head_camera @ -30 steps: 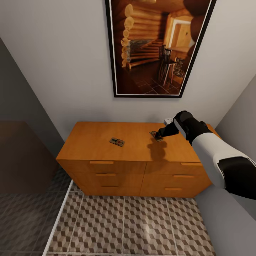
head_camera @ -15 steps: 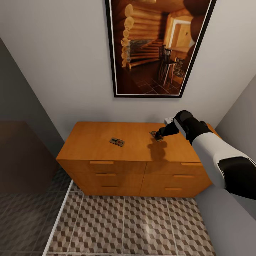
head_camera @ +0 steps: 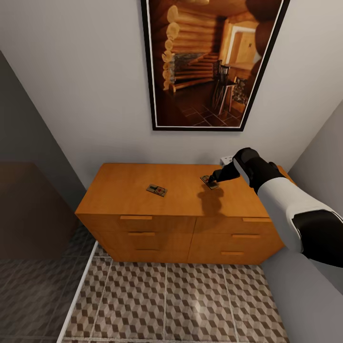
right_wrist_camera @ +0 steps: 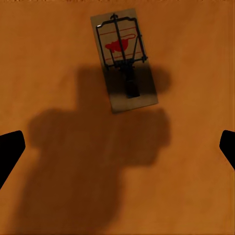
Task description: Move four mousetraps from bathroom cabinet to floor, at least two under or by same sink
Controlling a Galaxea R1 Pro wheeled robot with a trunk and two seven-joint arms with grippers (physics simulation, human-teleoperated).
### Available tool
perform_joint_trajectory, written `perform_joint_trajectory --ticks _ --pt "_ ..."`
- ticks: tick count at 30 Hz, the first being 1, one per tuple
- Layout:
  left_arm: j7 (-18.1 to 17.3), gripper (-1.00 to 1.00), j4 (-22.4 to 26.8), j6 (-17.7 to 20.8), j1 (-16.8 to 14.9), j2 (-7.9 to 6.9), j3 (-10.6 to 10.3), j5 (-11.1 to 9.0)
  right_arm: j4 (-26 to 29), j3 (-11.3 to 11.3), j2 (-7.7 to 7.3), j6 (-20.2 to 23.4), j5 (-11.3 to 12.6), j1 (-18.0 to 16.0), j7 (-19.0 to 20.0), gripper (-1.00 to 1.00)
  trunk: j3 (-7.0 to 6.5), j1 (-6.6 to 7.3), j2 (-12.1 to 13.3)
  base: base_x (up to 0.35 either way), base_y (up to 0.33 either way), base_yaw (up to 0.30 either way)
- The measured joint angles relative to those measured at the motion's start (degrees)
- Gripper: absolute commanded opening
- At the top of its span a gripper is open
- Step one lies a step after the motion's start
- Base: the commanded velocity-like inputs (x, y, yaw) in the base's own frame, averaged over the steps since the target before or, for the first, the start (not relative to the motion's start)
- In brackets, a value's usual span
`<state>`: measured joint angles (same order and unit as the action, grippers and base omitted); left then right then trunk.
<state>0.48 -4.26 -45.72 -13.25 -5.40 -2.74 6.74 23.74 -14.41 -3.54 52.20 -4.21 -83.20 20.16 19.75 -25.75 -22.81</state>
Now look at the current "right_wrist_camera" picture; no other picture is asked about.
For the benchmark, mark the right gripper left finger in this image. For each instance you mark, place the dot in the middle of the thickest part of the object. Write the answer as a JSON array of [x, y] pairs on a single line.
[[12, 145]]

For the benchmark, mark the mousetrap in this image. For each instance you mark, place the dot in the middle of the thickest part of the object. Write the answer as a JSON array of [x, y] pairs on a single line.
[[124, 60]]

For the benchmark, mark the cabinet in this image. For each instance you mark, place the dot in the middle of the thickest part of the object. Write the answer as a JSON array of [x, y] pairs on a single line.
[[156, 170]]

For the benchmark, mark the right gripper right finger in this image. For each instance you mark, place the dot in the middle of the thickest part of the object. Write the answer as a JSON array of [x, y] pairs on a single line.
[[227, 146]]

